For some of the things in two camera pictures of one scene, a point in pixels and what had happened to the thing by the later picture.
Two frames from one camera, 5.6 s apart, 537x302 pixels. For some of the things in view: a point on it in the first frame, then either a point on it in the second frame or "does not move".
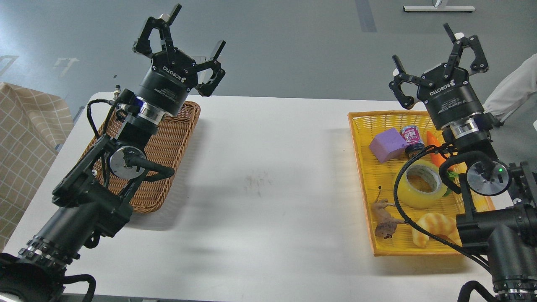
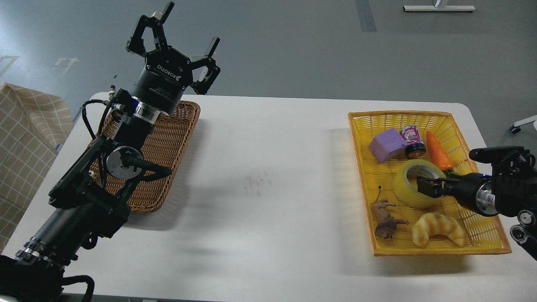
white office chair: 513,87 to 515,129
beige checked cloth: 32,124 does not move
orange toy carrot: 438,159 does not move
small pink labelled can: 412,137 does not move
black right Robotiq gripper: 449,100 to 465,186
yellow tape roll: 417,199 does not move
